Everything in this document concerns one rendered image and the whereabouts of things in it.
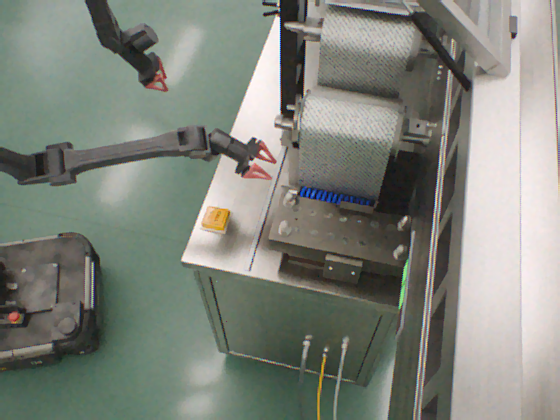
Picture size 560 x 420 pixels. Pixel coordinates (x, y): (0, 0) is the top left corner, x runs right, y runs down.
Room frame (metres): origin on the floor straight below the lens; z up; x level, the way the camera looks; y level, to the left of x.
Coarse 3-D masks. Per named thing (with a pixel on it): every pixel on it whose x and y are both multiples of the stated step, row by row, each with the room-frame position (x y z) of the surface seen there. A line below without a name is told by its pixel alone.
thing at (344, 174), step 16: (304, 160) 0.92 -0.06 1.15; (320, 160) 0.91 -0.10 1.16; (336, 160) 0.90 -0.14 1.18; (352, 160) 0.89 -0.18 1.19; (368, 160) 0.88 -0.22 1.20; (304, 176) 0.92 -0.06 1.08; (320, 176) 0.91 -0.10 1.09; (336, 176) 0.90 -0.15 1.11; (352, 176) 0.89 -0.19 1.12; (368, 176) 0.88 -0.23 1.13; (336, 192) 0.90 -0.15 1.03; (352, 192) 0.89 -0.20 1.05; (368, 192) 0.88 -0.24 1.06
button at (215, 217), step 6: (210, 210) 0.91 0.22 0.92; (216, 210) 0.91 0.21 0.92; (222, 210) 0.91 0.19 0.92; (228, 210) 0.91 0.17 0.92; (204, 216) 0.88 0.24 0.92; (210, 216) 0.88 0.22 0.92; (216, 216) 0.88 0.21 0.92; (222, 216) 0.88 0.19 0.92; (228, 216) 0.90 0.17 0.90; (204, 222) 0.86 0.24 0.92; (210, 222) 0.86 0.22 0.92; (216, 222) 0.86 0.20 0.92; (222, 222) 0.86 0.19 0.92; (216, 228) 0.85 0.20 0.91; (222, 228) 0.84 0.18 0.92
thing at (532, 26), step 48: (528, 0) 1.22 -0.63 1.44; (528, 48) 1.03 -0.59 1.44; (432, 96) 1.09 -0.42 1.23; (528, 96) 0.87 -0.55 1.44; (432, 144) 0.83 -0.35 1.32; (528, 144) 0.73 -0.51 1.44; (432, 192) 0.64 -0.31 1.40; (528, 192) 0.61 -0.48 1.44; (432, 240) 0.50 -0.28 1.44; (528, 240) 0.50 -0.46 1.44; (528, 288) 0.40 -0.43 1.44; (528, 336) 0.32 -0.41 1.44; (528, 384) 0.24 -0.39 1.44
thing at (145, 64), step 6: (144, 54) 1.32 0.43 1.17; (150, 54) 1.37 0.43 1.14; (138, 60) 1.29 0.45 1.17; (144, 60) 1.31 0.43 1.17; (150, 60) 1.32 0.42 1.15; (132, 66) 1.30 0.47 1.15; (138, 66) 1.29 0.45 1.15; (144, 66) 1.30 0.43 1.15; (150, 66) 1.31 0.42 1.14; (138, 72) 1.31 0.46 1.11; (144, 72) 1.29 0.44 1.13; (150, 72) 1.29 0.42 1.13; (138, 78) 1.28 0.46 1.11; (144, 78) 1.27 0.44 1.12
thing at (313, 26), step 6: (306, 18) 1.24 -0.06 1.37; (312, 18) 1.24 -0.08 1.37; (318, 18) 1.24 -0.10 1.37; (306, 24) 1.22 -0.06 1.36; (312, 24) 1.22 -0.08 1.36; (318, 24) 1.22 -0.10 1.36; (306, 30) 1.21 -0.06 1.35; (312, 30) 1.21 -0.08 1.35; (318, 30) 1.21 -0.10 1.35; (306, 36) 1.21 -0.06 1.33; (312, 36) 1.21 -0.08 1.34; (318, 36) 1.21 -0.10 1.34; (318, 42) 1.21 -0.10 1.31
